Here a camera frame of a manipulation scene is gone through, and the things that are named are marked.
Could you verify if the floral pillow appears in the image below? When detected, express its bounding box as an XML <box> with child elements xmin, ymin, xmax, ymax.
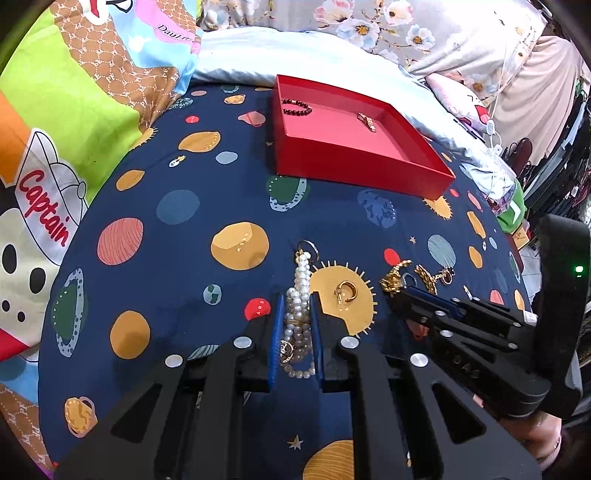
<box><xmin>196</xmin><ymin>0</ymin><xmax>550</xmax><ymax>93</ymax></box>

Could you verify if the gold toggle link bracelet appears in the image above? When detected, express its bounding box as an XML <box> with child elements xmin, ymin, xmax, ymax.
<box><xmin>414</xmin><ymin>264</ymin><xmax>439</xmax><ymax>295</ymax></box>

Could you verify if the pink plush toy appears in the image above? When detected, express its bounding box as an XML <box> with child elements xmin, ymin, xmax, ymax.
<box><xmin>425</xmin><ymin>73</ymin><xmax>492</xmax><ymax>134</ymax></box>

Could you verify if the pink hanging cloth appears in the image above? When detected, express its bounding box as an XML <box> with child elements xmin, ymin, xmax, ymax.
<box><xmin>492</xmin><ymin>34</ymin><xmax>589</xmax><ymax>162</ymax></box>

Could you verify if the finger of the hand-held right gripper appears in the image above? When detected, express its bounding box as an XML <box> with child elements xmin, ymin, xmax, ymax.
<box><xmin>392</xmin><ymin>285</ymin><xmax>518</xmax><ymax>358</ymax></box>
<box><xmin>452</xmin><ymin>298</ymin><xmax>539</xmax><ymax>330</ymax></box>

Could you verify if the gold chain cuff bracelet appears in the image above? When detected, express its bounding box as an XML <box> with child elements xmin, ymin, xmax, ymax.
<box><xmin>380</xmin><ymin>259</ymin><xmax>413</xmax><ymax>296</ymax></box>

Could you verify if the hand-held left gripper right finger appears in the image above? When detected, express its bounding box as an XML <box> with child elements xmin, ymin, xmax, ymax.
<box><xmin>309</xmin><ymin>293</ymin><xmax>541</xmax><ymax>480</ymax></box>

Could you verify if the white charging cable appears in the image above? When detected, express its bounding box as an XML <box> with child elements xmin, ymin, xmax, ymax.
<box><xmin>480</xmin><ymin>46</ymin><xmax>513</xmax><ymax>158</ymax></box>

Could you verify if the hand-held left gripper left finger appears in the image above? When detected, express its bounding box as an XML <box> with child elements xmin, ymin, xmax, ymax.
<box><xmin>54</xmin><ymin>293</ymin><xmax>284</xmax><ymax>480</ymax></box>

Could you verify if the person's right hand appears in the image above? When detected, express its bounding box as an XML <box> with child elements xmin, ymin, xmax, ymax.
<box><xmin>499</xmin><ymin>411</ymin><xmax>565</xmax><ymax>472</ymax></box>

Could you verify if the white pearl bracelet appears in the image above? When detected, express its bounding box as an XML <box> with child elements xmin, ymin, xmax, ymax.
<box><xmin>281</xmin><ymin>251</ymin><xmax>319</xmax><ymax>379</ymax></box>

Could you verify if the dark bead bracelet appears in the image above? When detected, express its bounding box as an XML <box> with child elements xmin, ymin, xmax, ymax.
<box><xmin>281</xmin><ymin>98</ymin><xmax>313</xmax><ymax>117</ymax></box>

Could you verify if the cartoon monkey blanket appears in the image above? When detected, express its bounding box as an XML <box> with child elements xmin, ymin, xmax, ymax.
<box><xmin>0</xmin><ymin>0</ymin><xmax>204</xmax><ymax>480</ymax></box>

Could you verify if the red cardboard tray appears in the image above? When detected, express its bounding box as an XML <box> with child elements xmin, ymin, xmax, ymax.
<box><xmin>276</xmin><ymin>74</ymin><xmax>456</xmax><ymax>200</ymax></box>

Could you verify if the light blue pillow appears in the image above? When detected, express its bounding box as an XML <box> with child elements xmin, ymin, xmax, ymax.
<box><xmin>191</xmin><ymin>27</ymin><xmax>518</xmax><ymax>204</ymax></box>

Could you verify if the green box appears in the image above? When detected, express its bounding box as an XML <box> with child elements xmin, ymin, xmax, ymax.
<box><xmin>496</xmin><ymin>182</ymin><xmax>527</xmax><ymax>234</ymax></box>

